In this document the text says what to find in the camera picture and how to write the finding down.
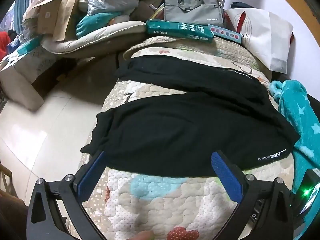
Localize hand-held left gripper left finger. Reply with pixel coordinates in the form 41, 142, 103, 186
26, 151, 108, 240

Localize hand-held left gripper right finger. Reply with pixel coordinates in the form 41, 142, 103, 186
211, 150, 294, 240

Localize black pants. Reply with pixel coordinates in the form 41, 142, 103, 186
80, 55, 300, 178

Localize person's left hand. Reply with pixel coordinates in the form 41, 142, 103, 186
130, 231, 154, 240

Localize patterned quilted blanket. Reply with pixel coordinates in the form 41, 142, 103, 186
66, 36, 295, 240

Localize wooden chair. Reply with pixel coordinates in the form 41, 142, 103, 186
0, 164, 18, 198

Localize teal star fleece blanket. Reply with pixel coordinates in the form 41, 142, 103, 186
269, 80, 320, 195

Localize beige cushion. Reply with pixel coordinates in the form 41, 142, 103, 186
41, 20, 147, 54

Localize light blue dotted box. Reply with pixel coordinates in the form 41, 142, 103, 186
207, 24, 242, 43

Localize teal packet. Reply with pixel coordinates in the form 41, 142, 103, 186
19, 36, 42, 55

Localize white paper bag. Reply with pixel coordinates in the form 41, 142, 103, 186
224, 8, 293, 71

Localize teal cloth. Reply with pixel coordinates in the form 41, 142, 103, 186
76, 12, 115, 39

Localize green paper ream pack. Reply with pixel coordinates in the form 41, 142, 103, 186
146, 19, 214, 43

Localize red cloth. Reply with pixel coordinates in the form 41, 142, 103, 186
0, 31, 11, 60

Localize grey laptop bag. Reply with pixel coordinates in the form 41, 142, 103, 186
164, 0, 223, 27

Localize cardboard box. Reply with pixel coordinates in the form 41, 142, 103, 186
24, 0, 64, 34

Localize dark blue cloth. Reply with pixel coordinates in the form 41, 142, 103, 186
230, 2, 254, 9

